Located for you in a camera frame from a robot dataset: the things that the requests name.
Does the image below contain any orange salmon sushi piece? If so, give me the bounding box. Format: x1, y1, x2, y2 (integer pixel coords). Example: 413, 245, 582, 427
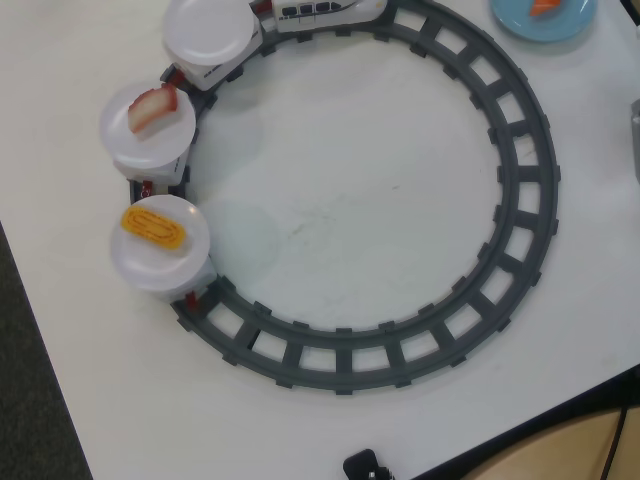
529, 0, 566, 19

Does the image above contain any yellow egg sushi piece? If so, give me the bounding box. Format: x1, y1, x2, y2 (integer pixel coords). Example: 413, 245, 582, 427
121, 202, 190, 256

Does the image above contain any red and white sushi piece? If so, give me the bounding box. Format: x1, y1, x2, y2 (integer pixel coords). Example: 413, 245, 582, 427
127, 83, 180, 135

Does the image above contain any white Shinkansen toy locomotive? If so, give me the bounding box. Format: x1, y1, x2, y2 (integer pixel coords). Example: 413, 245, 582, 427
272, 0, 389, 34

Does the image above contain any blue round dish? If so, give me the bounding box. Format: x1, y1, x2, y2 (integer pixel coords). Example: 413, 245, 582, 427
488, 0, 599, 42

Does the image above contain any grey circular toy train track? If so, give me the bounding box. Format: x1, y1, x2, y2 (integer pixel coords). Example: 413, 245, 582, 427
128, 0, 562, 397

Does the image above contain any white round plate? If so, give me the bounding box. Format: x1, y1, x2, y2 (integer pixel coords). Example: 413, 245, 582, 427
164, 0, 257, 67
99, 83, 197, 169
110, 195, 210, 292

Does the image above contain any black plastic device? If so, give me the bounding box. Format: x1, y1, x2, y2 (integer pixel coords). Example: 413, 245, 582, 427
343, 448, 396, 480

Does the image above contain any thin black cable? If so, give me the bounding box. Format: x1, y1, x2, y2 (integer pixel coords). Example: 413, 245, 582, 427
617, 407, 633, 480

